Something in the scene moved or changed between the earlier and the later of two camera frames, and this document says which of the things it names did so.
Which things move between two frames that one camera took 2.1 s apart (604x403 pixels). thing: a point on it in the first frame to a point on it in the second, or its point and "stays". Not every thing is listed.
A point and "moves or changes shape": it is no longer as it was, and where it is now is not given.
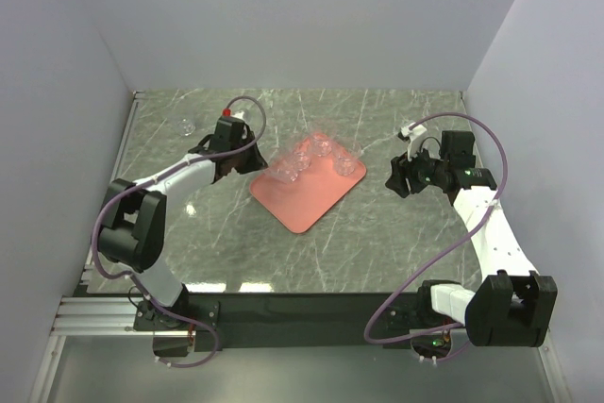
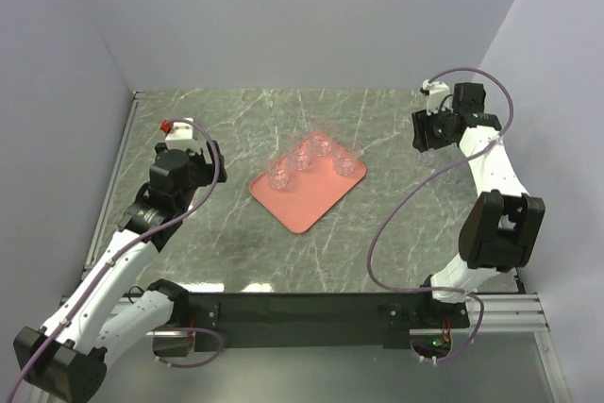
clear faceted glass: (322, 144) stays
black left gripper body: (247, 137) to (201, 174)
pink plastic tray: (299, 205) stays
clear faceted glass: (286, 169) moves or changes shape
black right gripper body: (423, 171) to (435, 126)
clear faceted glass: (344, 154) stays
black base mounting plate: (276, 321) stays
